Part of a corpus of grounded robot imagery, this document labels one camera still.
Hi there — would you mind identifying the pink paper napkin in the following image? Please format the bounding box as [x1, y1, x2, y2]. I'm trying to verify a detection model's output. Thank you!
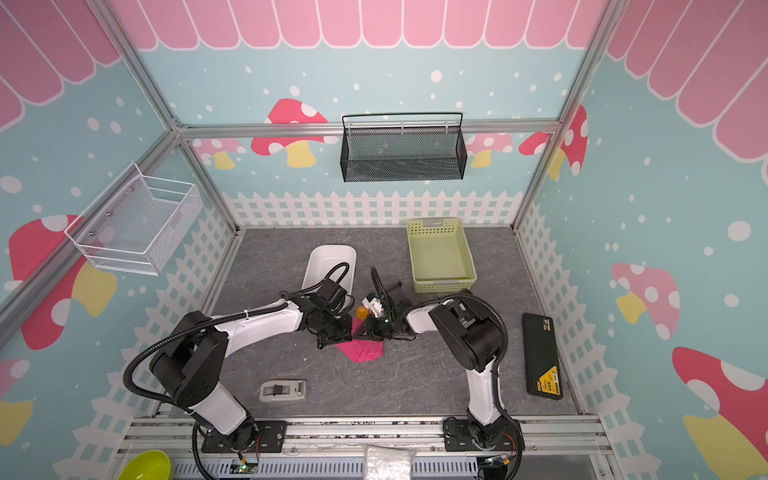
[337, 340, 384, 363]

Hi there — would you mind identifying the green perforated plastic basket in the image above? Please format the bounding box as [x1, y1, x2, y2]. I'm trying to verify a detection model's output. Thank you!
[406, 217, 477, 294]

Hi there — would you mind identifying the black mesh wall basket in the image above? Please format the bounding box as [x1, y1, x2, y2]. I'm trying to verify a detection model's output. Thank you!
[340, 112, 468, 182]

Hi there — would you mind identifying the clear plastic bag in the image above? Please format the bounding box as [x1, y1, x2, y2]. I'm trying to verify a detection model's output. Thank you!
[363, 446, 416, 480]

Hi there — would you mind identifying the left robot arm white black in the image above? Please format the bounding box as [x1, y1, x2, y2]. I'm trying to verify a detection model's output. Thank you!
[123, 262, 353, 452]

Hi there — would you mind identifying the white plastic tub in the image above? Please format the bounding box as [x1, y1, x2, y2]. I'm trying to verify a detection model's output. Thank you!
[302, 244, 357, 294]

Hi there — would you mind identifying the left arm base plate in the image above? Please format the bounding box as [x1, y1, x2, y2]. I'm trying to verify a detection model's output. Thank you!
[202, 418, 287, 454]

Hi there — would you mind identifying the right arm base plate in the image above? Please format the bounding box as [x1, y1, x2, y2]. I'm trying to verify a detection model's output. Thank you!
[442, 417, 525, 452]

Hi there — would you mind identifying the grey switch box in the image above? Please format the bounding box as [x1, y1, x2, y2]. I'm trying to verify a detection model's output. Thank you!
[258, 379, 307, 405]

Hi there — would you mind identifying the black flat box yellow label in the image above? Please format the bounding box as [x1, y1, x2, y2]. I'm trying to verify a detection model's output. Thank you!
[522, 312, 563, 400]

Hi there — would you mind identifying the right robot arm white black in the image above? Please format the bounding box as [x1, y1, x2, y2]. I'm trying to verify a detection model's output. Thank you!
[356, 267, 521, 450]

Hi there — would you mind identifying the lime green bowl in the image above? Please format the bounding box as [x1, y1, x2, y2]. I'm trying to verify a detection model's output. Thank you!
[118, 450, 173, 480]

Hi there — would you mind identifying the white wire wall basket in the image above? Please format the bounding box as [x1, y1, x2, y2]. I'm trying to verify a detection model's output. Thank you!
[64, 164, 203, 276]

